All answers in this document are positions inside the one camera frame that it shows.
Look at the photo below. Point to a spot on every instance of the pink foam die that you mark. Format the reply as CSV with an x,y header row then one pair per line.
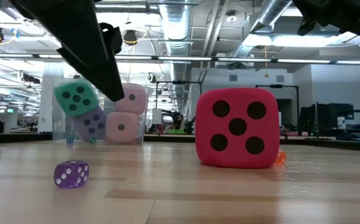
x,y
136,102
122,133

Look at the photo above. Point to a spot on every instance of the teal foam die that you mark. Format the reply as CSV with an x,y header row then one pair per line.
x,y
74,90

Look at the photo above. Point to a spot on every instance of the clear plastic container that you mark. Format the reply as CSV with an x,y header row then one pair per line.
x,y
108,109

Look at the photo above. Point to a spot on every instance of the black office monitor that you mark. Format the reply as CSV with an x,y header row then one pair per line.
x,y
332,115

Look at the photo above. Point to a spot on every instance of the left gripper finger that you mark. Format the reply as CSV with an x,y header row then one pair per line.
x,y
74,28
83,67

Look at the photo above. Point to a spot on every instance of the yellow hanging cone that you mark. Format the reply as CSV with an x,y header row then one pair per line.
x,y
266,74

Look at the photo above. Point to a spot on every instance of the small green die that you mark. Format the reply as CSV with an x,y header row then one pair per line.
x,y
92,140

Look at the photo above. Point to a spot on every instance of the small orange die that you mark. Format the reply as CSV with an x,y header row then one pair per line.
x,y
281,158

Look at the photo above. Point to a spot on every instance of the small purple die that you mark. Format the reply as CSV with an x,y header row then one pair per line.
x,y
71,174

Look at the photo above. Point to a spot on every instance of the small blue die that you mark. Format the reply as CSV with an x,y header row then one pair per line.
x,y
70,140

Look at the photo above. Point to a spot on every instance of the person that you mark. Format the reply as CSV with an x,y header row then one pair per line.
x,y
176,119

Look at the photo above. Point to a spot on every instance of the purple foam die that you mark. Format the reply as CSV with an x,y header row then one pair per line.
x,y
91,129

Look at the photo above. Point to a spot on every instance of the black aluminium table frame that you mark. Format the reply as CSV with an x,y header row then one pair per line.
x,y
18,137

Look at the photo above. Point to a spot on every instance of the red foam die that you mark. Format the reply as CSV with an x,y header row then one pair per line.
x,y
204,124

